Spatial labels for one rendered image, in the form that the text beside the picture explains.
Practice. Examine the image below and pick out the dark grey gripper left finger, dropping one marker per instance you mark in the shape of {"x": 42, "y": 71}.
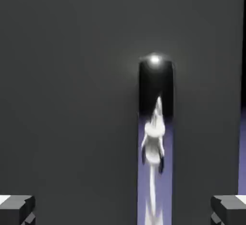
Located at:
{"x": 16, "y": 208}

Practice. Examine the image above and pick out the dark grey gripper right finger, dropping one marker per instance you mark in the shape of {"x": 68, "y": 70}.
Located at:
{"x": 230, "y": 209}

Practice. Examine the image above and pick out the dark grey cabinet door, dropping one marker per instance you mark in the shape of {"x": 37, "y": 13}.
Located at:
{"x": 73, "y": 98}

